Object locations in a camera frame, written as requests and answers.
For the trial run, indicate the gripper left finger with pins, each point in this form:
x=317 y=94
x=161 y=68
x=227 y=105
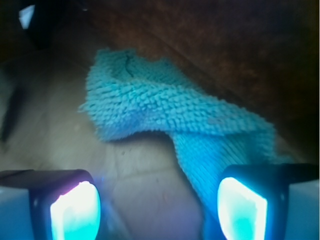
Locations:
x=49 y=205

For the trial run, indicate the blue terry cloth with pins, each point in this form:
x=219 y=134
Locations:
x=128 y=94

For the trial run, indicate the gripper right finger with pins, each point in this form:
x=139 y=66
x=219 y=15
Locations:
x=270 y=202

